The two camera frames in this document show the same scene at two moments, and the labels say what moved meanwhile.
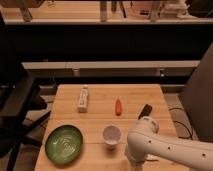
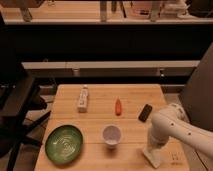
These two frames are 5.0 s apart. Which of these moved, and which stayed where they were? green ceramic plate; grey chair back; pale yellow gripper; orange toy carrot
Moved: pale yellow gripper
Stayed: grey chair back; orange toy carrot; green ceramic plate
